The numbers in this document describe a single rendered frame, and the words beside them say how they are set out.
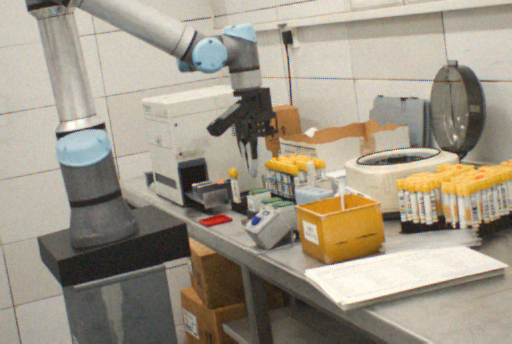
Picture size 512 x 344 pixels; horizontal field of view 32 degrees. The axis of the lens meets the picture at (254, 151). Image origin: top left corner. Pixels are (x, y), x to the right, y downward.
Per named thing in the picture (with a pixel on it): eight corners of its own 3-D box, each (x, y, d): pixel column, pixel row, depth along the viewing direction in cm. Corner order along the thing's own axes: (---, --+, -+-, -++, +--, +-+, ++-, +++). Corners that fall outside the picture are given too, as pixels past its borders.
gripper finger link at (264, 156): (277, 175, 214) (272, 137, 213) (254, 179, 212) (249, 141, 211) (271, 173, 217) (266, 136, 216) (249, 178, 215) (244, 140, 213)
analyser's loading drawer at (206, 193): (182, 198, 253) (179, 180, 252) (204, 193, 255) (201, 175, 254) (205, 208, 234) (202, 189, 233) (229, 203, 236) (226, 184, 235)
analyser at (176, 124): (155, 195, 275) (139, 98, 271) (238, 177, 285) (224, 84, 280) (186, 209, 247) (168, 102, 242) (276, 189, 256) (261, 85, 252)
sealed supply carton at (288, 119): (218, 160, 326) (211, 111, 323) (279, 149, 331) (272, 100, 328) (240, 171, 296) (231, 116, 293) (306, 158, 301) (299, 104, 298)
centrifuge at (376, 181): (323, 209, 222) (317, 161, 220) (433, 187, 228) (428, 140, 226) (356, 228, 199) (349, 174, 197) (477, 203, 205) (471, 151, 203)
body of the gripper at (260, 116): (279, 136, 213) (273, 86, 211) (247, 142, 209) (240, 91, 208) (266, 134, 220) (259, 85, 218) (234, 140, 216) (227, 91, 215)
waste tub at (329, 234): (300, 252, 186) (294, 205, 184) (358, 238, 190) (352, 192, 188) (327, 265, 173) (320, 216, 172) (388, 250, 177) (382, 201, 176)
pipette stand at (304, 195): (294, 234, 201) (288, 191, 199) (320, 227, 204) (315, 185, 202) (318, 241, 192) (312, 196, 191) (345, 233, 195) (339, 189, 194)
